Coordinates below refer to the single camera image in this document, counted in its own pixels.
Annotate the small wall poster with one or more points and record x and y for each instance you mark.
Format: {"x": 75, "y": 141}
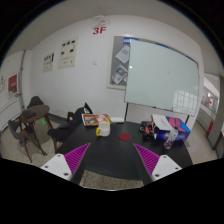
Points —
{"x": 48, "y": 62}

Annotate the clear plastic water bottle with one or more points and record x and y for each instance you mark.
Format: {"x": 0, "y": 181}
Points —
{"x": 171, "y": 138}

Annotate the wooden chair near round table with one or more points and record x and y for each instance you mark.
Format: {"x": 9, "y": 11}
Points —
{"x": 24, "y": 136}

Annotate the white flat box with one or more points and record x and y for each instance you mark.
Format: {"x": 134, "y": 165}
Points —
{"x": 117, "y": 119}

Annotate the red 3F wall sign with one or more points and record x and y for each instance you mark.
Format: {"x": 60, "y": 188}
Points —
{"x": 99, "y": 30}

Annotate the dark grey armchair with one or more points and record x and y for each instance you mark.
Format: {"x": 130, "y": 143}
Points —
{"x": 35, "y": 101}

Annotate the wooden chair with black jacket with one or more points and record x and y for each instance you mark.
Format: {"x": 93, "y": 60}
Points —
{"x": 63, "y": 131}

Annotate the grey notice board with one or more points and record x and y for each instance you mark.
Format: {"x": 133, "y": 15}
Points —
{"x": 118, "y": 62}

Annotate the large whiteboard on stand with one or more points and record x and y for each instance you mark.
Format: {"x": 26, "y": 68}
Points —
{"x": 162, "y": 78}

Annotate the black table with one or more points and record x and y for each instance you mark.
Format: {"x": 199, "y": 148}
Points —
{"x": 116, "y": 158}

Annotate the black red items pile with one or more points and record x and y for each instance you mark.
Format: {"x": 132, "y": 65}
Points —
{"x": 148, "y": 129}

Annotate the round wooden side table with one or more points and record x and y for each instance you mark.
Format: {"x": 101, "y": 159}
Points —
{"x": 34, "y": 113}

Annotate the red round coaster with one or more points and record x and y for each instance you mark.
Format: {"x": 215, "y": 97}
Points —
{"x": 124, "y": 137}

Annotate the colourful book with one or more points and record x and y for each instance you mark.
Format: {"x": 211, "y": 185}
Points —
{"x": 94, "y": 120}

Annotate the red wall poster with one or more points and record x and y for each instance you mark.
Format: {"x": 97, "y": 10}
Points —
{"x": 12, "y": 85}

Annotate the white mug yellow handle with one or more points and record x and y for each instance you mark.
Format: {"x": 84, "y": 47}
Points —
{"x": 103, "y": 129}

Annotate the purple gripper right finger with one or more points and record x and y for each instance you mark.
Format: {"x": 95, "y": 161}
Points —
{"x": 146, "y": 160}

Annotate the large wall poster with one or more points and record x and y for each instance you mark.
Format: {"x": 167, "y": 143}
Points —
{"x": 67, "y": 55}

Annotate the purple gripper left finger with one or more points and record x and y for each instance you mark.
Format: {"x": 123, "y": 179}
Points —
{"x": 74, "y": 157}

